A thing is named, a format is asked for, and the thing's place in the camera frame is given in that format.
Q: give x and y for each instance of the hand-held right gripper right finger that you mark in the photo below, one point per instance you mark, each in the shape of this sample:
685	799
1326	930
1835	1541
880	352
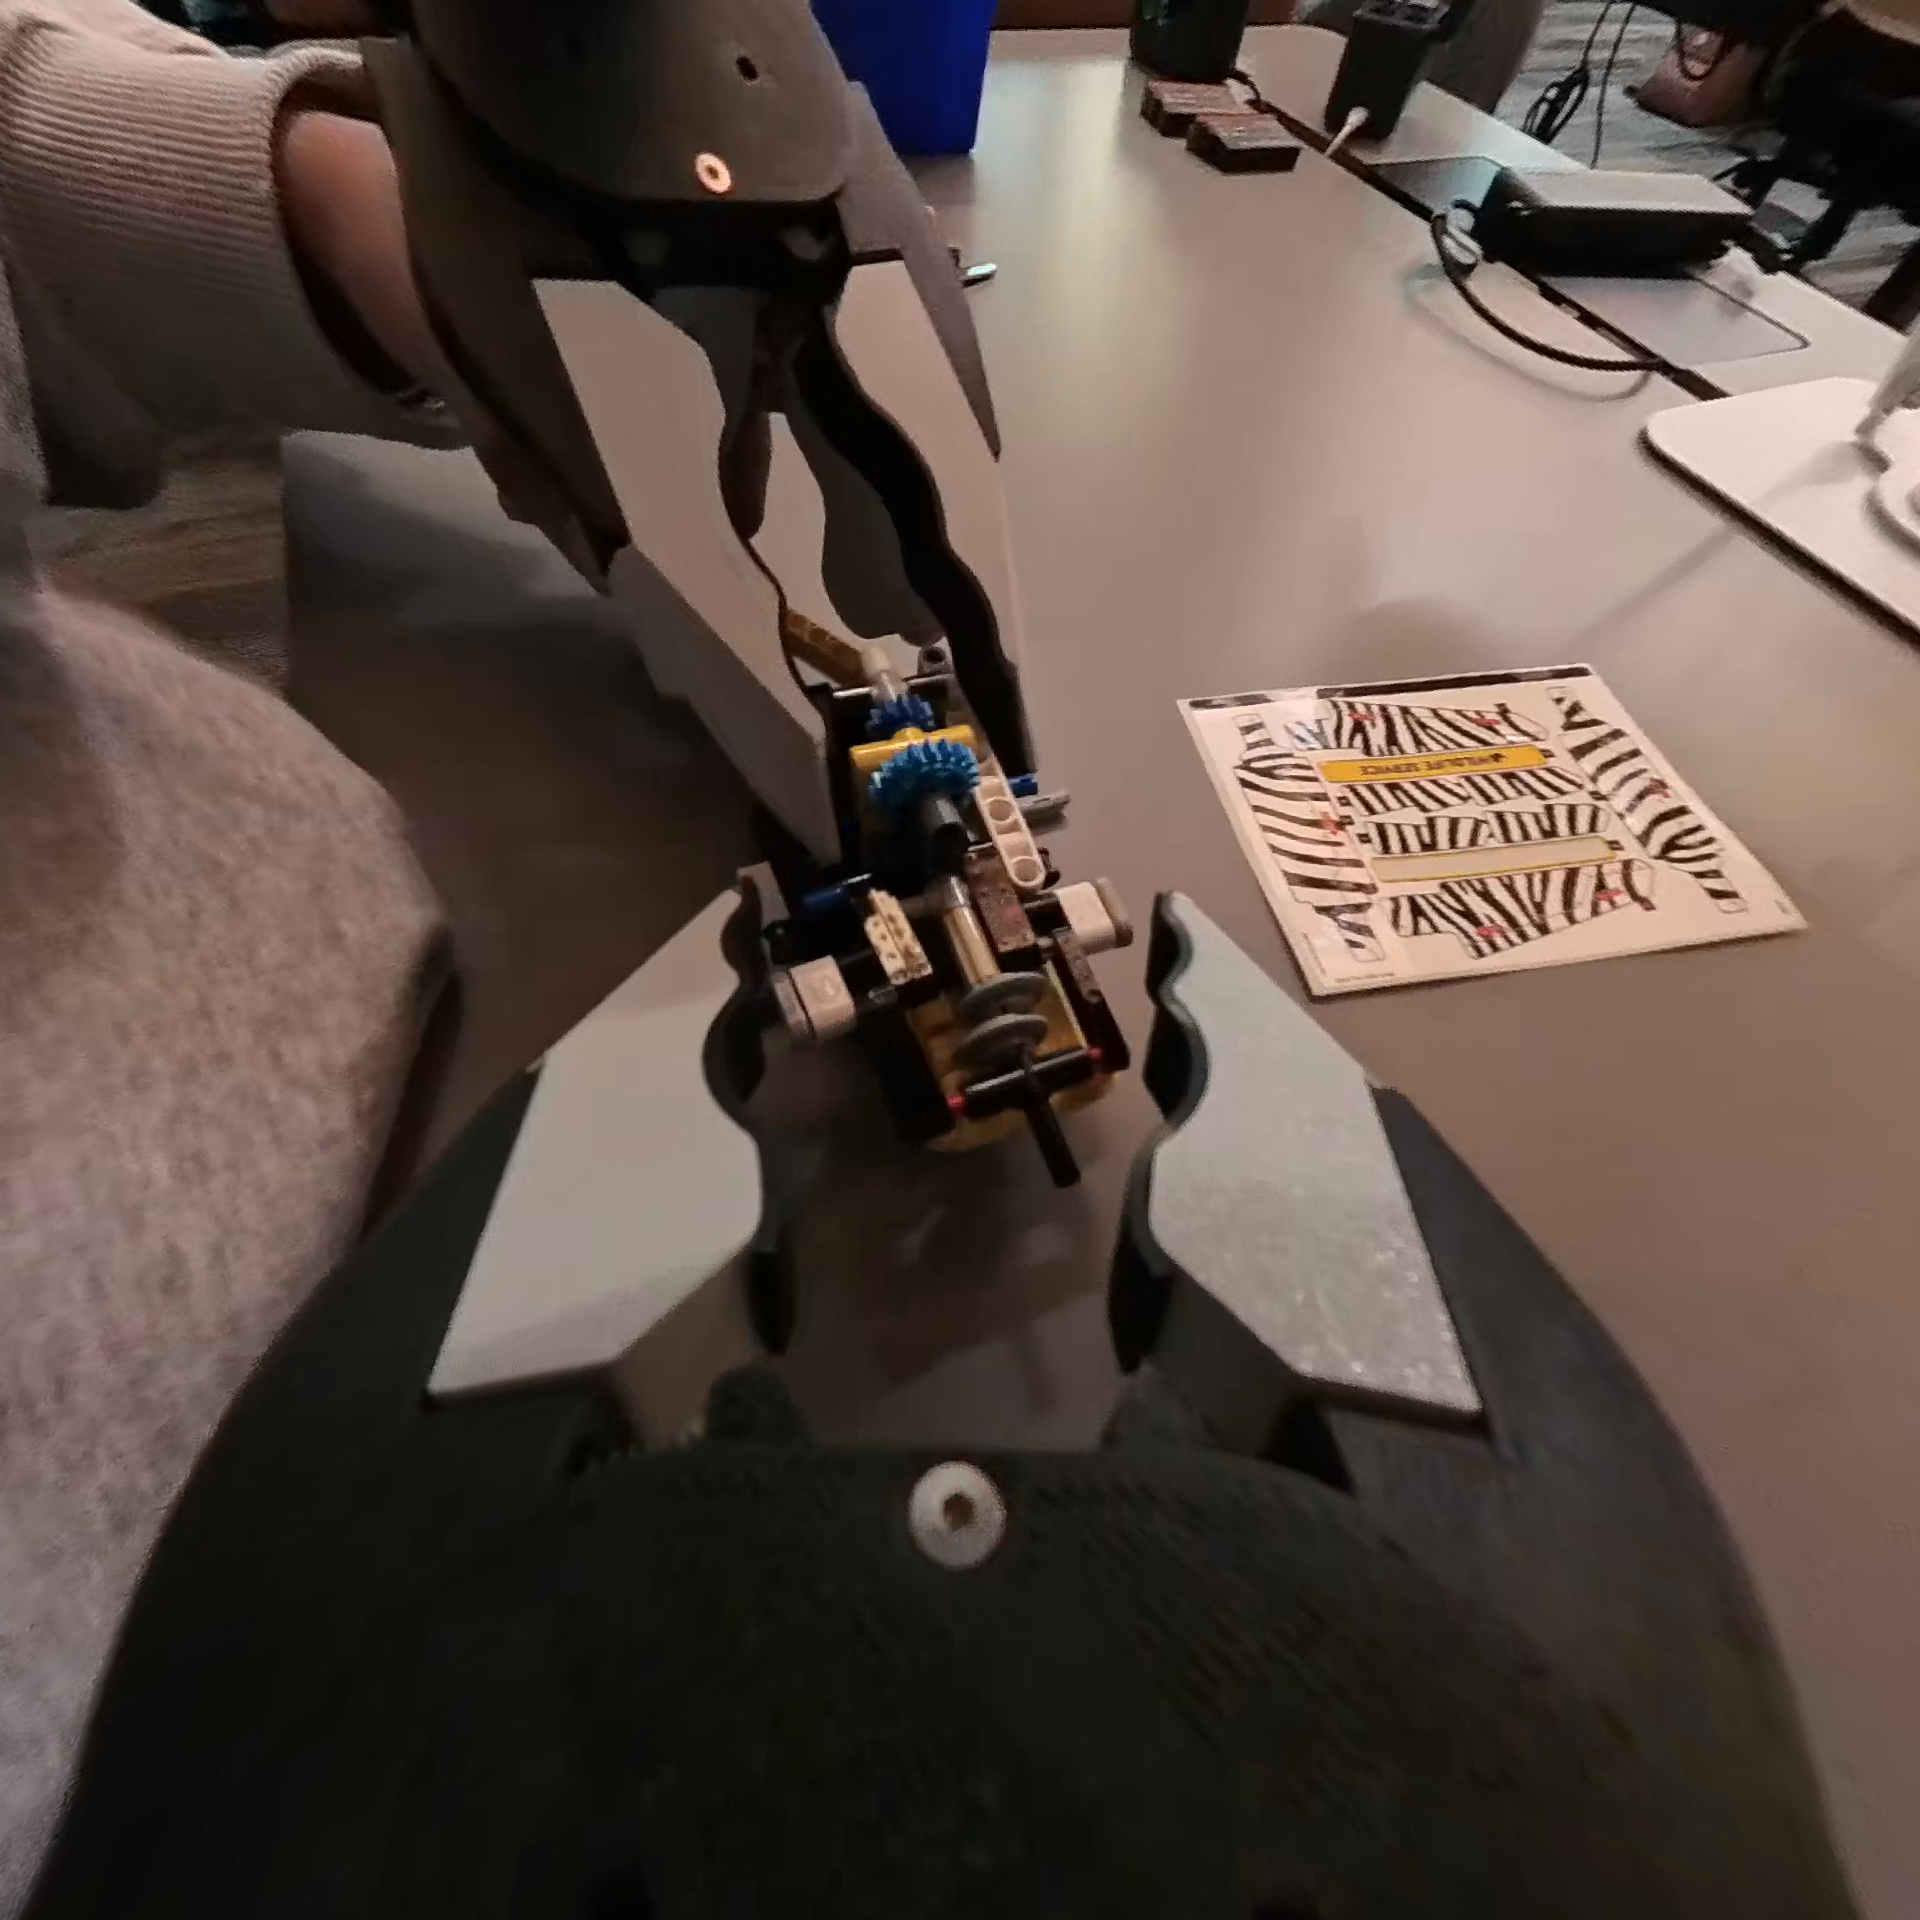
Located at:
1297	1231

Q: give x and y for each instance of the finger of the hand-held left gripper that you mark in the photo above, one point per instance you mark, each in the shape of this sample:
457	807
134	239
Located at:
967	524
685	598

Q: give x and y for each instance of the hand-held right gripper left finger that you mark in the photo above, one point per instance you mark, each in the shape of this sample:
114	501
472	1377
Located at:
605	1201

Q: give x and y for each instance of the lego vehicle model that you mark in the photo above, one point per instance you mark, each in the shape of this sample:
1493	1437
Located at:
967	930

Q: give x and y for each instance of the person's left forearm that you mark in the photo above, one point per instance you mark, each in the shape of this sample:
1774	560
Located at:
134	223

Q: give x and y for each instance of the person's left hand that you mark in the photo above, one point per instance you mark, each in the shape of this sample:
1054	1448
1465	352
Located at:
355	259

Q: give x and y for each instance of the blue plastic bin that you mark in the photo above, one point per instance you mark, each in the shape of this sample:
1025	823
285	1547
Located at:
919	76

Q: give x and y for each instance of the zebra striped sticker sheet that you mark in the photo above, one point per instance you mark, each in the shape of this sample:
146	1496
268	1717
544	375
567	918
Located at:
1499	835

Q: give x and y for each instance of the person's grey sweater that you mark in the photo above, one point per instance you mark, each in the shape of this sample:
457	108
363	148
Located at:
157	1048

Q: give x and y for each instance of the dark brown rectangular block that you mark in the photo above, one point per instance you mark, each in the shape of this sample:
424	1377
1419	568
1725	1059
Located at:
1189	108
1244	148

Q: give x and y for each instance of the black box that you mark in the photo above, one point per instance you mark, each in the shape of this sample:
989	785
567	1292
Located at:
1188	34

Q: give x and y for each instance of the black charger dock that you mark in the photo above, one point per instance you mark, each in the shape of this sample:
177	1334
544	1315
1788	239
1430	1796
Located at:
1386	63

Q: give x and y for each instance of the black power adapter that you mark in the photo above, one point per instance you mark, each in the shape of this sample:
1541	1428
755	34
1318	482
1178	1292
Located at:
1615	214

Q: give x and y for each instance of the white monitor stand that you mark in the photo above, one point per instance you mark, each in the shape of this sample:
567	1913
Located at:
1779	469

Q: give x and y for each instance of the black office chair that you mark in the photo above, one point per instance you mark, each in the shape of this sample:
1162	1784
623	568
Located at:
1846	193

